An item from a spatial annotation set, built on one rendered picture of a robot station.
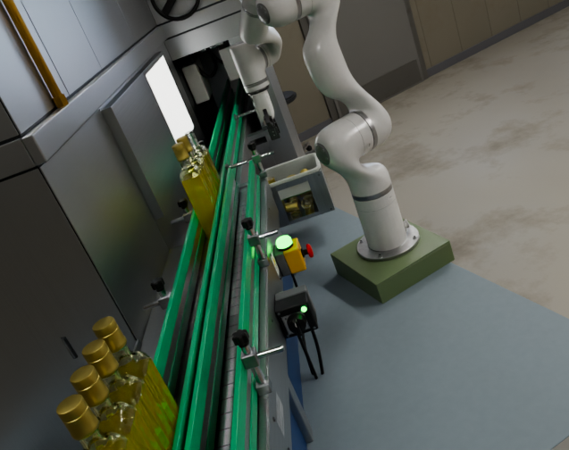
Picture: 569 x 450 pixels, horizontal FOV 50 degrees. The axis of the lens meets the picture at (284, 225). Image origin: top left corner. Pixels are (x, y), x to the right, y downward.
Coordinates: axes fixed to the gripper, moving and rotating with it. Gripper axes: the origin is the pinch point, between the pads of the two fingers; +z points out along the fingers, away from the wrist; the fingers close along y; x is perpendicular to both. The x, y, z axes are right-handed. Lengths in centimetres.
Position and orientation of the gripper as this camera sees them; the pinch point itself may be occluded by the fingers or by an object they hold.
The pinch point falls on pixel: (274, 131)
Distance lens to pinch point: 211.0
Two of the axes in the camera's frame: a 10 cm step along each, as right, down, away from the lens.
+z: 3.4, 8.5, 4.1
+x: 9.4, -3.1, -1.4
